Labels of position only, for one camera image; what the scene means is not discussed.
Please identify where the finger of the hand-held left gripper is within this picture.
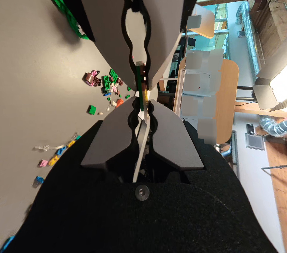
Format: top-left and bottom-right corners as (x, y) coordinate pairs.
(69, 0), (138, 92)
(139, 0), (189, 91)

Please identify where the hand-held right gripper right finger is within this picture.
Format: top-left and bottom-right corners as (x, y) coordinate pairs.
(148, 99), (205, 171)

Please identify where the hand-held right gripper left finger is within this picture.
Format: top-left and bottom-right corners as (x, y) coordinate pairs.
(80, 97), (138, 167)

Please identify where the green brown lego assembly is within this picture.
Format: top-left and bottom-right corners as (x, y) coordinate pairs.
(135, 61), (150, 112)

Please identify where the open lego instruction booklet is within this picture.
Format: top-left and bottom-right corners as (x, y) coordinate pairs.
(180, 50), (225, 123)

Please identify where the pile of green brown lego pieces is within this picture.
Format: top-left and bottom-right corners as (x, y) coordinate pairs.
(83, 68), (133, 115)

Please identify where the light wooden board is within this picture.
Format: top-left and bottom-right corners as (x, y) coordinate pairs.
(187, 4), (216, 39)

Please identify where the black light stand pole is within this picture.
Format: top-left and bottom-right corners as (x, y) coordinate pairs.
(235, 86), (256, 103)

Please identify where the studio light with barn doors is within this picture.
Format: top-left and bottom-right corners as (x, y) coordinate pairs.
(252, 54), (287, 111)

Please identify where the grey wall box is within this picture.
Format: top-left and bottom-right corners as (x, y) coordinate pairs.
(245, 123), (265, 151)

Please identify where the silver ventilation duct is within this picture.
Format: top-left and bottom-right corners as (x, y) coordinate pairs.
(235, 1), (262, 83)

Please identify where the flexible silver duct hose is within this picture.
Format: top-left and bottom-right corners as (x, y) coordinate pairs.
(260, 117), (287, 138)

